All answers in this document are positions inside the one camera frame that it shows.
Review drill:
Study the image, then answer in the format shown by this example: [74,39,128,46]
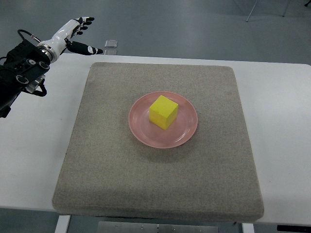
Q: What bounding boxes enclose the yellow foam block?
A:
[149,95,179,130]

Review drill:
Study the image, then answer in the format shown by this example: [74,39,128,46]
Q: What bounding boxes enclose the beige square mat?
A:
[52,63,264,222]

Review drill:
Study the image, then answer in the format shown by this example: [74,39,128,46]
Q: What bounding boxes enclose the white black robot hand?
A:
[38,17,104,63]

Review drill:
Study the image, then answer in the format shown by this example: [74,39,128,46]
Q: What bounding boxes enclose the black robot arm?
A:
[0,29,55,118]

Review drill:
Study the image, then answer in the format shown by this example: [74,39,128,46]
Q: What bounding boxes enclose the grey metal base plate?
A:
[97,221,219,233]

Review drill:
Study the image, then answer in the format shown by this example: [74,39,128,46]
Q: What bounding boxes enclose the metal chair legs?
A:
[245,0,311,22]

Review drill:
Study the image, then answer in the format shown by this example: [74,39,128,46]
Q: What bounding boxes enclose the pink plate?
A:
[128,91,198,149]

